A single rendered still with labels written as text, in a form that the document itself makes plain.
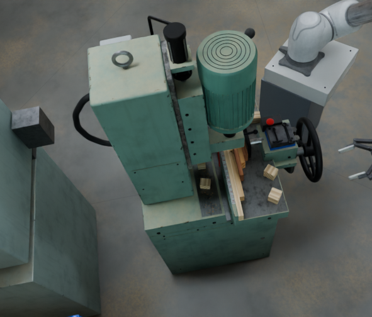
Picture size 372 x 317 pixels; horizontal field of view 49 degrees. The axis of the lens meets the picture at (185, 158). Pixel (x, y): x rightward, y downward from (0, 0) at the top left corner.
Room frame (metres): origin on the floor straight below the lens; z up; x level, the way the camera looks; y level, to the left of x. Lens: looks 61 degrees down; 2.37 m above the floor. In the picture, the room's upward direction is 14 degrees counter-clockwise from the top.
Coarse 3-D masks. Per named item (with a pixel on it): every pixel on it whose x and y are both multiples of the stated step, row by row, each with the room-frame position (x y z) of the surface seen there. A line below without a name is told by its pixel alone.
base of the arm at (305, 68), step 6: (282, 48) 1.44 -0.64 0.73; (318, 54) 1.36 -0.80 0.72; (324, 54) 1.35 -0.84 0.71; (282, 60) 1.37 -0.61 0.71; (288, 60) 1.35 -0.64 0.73; (294, 60) 1.32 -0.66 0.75; (312, 60) 1.30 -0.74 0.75; (318, 60) 1.32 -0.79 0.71; (288, 66) 1.33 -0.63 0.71; (294, 66) 1.31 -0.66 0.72; (300, 66) 1.30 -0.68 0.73; (306, 66) 1.29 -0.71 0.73; (312, 66) 1.29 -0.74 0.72; (300, 72) 1.28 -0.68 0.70; (306, 72) 1.26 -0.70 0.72
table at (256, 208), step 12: (252, 156) 0.77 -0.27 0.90; (252, 168) 0.71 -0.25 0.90; (264, 168) 0.70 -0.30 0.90; (252, 180) 0.66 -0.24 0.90; (264, 180) 0.65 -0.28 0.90; (276, 180) 0.64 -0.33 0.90; (252, 192) 0.61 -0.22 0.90; (264, 192) 0.60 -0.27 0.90; (252, 204) 0.56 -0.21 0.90; (264, 204) 0.55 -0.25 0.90; (276, 204) 0.54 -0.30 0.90; (252, 216) 0.52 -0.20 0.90; (264, 216) 0.51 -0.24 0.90; (276, 216) 0.50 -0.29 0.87
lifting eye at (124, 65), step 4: (116, 52) 0.82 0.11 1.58; (120, 52) 0.81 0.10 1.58; (124, 52) 0.81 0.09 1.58; (128, 52) 0.81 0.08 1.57; (112, 56) 0.82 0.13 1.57; (116, 56) 0.81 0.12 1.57; (128, 56) 0.81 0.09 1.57; (132, 56) 0.81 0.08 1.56; (112, 60) 0.81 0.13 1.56; (128, 60) 0.81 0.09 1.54; (132, 60) 0.81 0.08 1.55; (116, 64) 0.81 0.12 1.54; (120, 64) 0.81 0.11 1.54; (124, 64) 0.81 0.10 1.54; (128, 64) 0.81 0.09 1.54; (124, 68) 0.81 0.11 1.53
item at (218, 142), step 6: (210, 132) 0.82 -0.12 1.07; (216, 132) 0.82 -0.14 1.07; (240, 132) 0.79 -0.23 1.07; (210, 138) 0.79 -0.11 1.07; (216, 138) 0.79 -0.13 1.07; (222, 138) 0.78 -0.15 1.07; (228, 138) 0.78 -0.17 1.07; (234, 138) 0.77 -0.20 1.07; (240, 138) 0.76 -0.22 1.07; (210, 144) 0.77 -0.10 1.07; (216, 144) 0.77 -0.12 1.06; (222, 144) 0.77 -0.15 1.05; (228, 144) 0.77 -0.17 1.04; (234, 144) 0.77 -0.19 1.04; (240, 144) 0.76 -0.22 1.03; (216, 150) 0.77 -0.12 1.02; (222, 150) 0.77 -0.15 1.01
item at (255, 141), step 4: (244, 132) 0.83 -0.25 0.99; (244, 136) 0.82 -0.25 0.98; (248, 136) 0.81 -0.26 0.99; (244, 140) 0.82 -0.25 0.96; (248, 140) 0.79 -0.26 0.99; (252, 140) 0.80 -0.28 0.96; (256, 140) 0.80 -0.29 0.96; (260, 140) 0.80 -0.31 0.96; (248, 144) 0.77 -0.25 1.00; (252, 144) 0.79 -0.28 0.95; (256, 144) 0.79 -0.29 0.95; (248, 148) 0.76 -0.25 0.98; (248, 152) 0.76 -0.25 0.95; (248, 156) 0.76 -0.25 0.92
